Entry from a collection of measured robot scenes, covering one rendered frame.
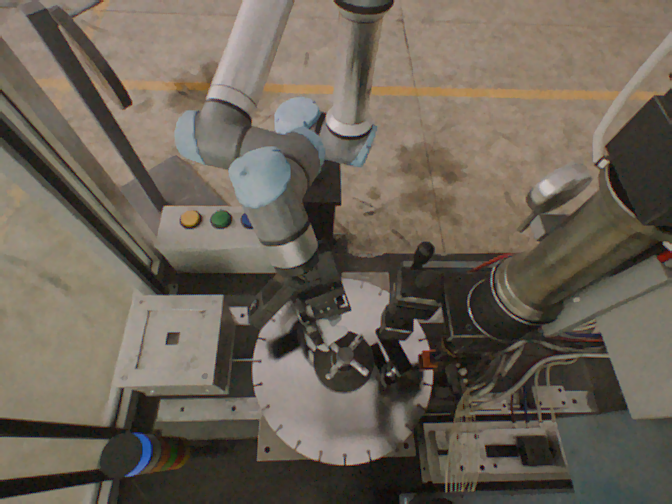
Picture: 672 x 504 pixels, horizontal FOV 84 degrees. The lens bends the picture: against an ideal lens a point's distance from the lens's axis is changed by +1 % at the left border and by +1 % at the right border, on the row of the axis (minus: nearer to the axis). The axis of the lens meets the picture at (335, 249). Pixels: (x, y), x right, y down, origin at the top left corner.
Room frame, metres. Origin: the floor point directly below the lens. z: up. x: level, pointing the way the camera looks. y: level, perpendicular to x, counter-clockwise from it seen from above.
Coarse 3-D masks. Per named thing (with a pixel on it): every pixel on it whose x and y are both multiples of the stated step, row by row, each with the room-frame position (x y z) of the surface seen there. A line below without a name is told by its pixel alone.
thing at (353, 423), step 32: (352, 288) 0.29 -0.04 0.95; (288, 320) 0.21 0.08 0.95; (352, 320) 0.22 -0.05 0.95; (416, 320) 0.23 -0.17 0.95; (256, 352) 0.14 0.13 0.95; (288, 352) 0.15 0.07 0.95; (384, 352) 0.16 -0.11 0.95; (416, 352) 0.17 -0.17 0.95; (256, 384) 0.09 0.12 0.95; (288, 384) 0.09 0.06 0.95; (320, 384) 0.10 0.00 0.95; (384, 384) 0.11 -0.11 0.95; (416, 384) 0.11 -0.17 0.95; (288, 416) 0.04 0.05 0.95; (320, 416) 0.05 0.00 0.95; (352, 416) 0.05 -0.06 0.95; (384, 416) 0.05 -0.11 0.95; (416, 416) 0.06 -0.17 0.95; (320, 448) 0.00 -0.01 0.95; (352, 448) 0.00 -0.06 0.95; (384, 448) 0.01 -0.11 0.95
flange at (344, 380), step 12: (348, 336) 0.19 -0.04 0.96; (360, 348) 0.16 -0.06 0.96; (324, 360) 0.14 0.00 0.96; (336, 360) 0.14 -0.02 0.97; (360, 360) 0.14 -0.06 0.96; (372, 360) 0.15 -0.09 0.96; (324, 372) 0.12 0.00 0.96; (336, 372) 0.12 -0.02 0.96; (348, 372) 0.12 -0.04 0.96; (360, 372) 0.12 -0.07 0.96; (324, 384) 0.10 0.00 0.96; (336, 384) 0.10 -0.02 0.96; (348, 384) 0.10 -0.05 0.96; (360, 384) 0.10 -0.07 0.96
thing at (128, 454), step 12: (108, 444) -0.02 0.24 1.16; (120, 444) -0.02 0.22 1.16; (132, 444) -0.02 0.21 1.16; (144, 444) -0.02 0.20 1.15; (108, 456) -0.03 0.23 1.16; (120, 456) -0.03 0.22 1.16; (132, 456) -0.03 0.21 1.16; (144, 456) -0.03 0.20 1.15; (108, 468) -0.04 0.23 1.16; (120, 468) -0.04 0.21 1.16; (132, 468) -0.04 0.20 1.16; (144, 468) -0.04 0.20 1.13
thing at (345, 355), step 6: (360, 336) 0.18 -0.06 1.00; (354, 342) 0.16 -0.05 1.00; (336, 348) 0.15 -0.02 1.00; (342, 348) 0.15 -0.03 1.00; (348, 348) 0.15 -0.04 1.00; (342, 354) 0.14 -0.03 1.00; (348, 354) 0.14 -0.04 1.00; (342, 360) 0.13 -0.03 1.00; (348, 360) 0.13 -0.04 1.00; (354, 360) 0.13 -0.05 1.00; (336, 366) 0.12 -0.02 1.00; (354, 366) 0.12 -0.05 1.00; (360, 366) 0.13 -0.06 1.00; (330, 372) 0.11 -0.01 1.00; (366, 372) 0.12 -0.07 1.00; (330, 378) 0.10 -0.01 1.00
